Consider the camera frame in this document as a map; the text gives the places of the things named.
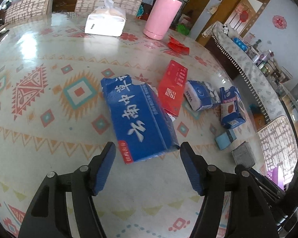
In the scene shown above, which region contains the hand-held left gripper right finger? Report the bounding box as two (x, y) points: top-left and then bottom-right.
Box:
(179, 141), (280, 238)

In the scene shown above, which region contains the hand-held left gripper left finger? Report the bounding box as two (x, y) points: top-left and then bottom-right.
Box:
(18, 141), (117, 238)

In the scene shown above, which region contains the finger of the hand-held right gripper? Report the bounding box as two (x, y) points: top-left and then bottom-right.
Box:
(250, 169), (286, 204)

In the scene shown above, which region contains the purple plastic basket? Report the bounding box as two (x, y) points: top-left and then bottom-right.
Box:
(265, 166), (286, 190)

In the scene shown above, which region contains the grey small block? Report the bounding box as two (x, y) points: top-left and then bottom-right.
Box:
(231, 142), (256, 168)

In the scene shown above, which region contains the light blue small box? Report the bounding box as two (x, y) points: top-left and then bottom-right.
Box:
(215, 129), (237, 151)

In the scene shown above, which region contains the blue box with white lettering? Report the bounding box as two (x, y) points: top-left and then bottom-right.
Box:
(101, 74), (180, 164)

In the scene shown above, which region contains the blue carton with code label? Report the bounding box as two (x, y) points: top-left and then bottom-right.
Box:
(219, 86), (247, 129)

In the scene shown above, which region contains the blue flower print tissue pack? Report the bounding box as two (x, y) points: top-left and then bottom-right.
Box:
(184, 80), (221, 111)

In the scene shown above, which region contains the red box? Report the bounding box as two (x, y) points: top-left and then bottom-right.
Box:
(158, 60), (189, 117)

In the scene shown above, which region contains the patterned fabric chair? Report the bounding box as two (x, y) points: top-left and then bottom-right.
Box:
(74, 0), (143, 20)
(4, 0), (51, 26)
(257, 116), (298, 179)

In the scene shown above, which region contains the sideboard with patterned cloth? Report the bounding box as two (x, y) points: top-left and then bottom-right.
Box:
(201, 21), (288, 123)

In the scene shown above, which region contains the dark wooden sideboard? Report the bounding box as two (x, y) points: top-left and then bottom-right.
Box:
(204, 38), (241, 80)

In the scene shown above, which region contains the red plastic wrapper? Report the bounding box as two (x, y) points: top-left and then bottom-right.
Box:
(167, 36), (190, 55)

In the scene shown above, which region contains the group of jars and bottles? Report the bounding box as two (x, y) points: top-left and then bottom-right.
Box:
(247, 39), (292, 84)

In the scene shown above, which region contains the blue wrapped packet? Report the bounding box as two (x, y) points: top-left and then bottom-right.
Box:
(232, 38), (249, 52)

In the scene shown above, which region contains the green bag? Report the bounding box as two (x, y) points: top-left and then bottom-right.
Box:
(177, 23), (191, 36)

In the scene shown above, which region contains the white tissue pack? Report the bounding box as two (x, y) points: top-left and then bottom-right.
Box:
(84, 0), (127, 36)

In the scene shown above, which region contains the pink thermos bottle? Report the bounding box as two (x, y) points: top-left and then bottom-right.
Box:
(143, 0), (185, 40)

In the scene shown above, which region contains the red door ornament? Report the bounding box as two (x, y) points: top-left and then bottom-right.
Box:
(238, 10), (249, 23)

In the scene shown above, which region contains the small red paper cutout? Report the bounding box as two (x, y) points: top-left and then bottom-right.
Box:
(272, 15), (288, 30)

